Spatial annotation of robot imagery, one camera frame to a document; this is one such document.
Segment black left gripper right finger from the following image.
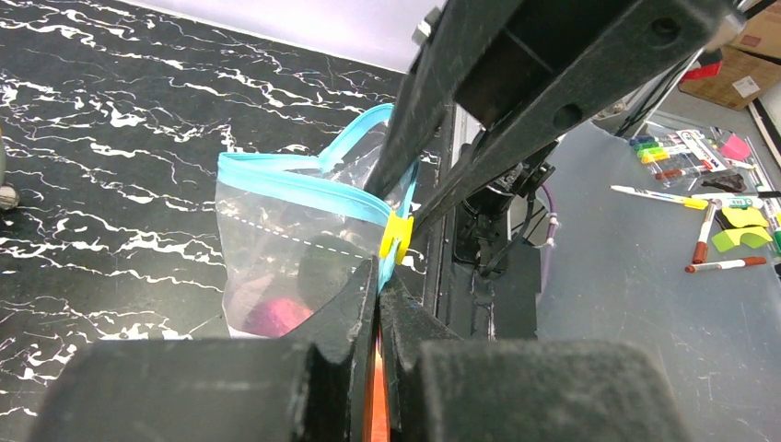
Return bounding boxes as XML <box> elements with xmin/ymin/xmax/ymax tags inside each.
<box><xmin>379</xmin><ymin>276</ymin><xmax>690</xmax><ymax>441</ymax></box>

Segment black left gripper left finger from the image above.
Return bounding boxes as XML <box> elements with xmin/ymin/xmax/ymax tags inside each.
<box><xmin>288</xmin><ymin>257</ymin><xmax>379</xmax><ymax>441</ymax></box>

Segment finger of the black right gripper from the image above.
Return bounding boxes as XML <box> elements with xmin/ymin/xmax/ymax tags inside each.
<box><xmin>364</xmin><ymin>1</ymin><xmax>522</xmax><ymax>198</ymax></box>

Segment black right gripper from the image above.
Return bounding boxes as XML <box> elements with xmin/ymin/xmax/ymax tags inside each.
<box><xmin>408</xmin><ymin>1</ymin><xmax>736</xmax><ymax>232</ymax></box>

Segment red onion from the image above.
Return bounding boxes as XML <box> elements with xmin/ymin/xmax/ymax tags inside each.
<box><xmin>243</xmin><ymin>298</ymin><xmax>312</xmax><ymax>338</ymax></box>

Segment clear zip top bag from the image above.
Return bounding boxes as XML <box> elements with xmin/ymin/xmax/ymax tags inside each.
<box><xmin>215</xmin><ymin>104</ymin><xmax>419</xmax><ymax>338</ymax></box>

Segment cardboard box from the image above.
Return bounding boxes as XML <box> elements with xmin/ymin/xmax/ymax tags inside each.
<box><xmin>679</xmin><ymin>1</ymin><xmax>780</xmax><ymax>111</ymax></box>

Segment pack of coloured markers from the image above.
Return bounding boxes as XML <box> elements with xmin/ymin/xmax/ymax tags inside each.
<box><xmin>629</xmin><ymin>129</ymin><xmax>732</xmax><ymax>185</ymax></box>

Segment pink sticky note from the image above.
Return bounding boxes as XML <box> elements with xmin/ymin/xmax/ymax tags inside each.
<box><xmin>719</xmin><ymin>133</ymin><xmax>752</xmax><ymax>161</ymax></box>

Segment white yellow marker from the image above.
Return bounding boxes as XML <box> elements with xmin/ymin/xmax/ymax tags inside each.
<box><xmin>610</xmin><ymin>185</ymin><xmax>709</xmax><ymax>210</ymax></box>

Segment yellow green sticky notes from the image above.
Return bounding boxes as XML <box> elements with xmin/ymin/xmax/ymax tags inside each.
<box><xmin>711</xmin><ymin>207</ymin><xmax>774</xmax><ymax>252</ymax></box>

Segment red capped marker lying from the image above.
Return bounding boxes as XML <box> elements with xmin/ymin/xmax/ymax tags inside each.
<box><xmin>684</xmin><ymin>256</ymin><xmax>767</xmax><ymax>273</ymax></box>

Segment round pastel drawer cabinet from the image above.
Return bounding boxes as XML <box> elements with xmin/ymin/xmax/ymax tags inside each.
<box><xmin>0</xmin><ymin>140</ymin><xmax>20</xmax><ymax>211</ymax></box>

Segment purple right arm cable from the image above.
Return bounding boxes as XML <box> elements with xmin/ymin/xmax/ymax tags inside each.
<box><xmin>536</xmin><ymin>182</ymin><xmax>561</xmax><ymax>294</ymax></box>

